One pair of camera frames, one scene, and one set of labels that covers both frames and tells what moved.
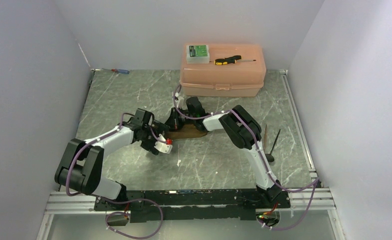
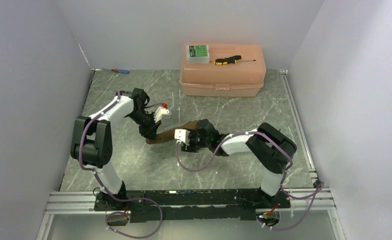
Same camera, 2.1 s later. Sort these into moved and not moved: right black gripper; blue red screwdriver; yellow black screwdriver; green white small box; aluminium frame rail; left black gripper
Moved: left black gripper; right black gripper
Not moved: green white small box; yellow black screwdriver; blue red screwdriver; aluminium frame rail
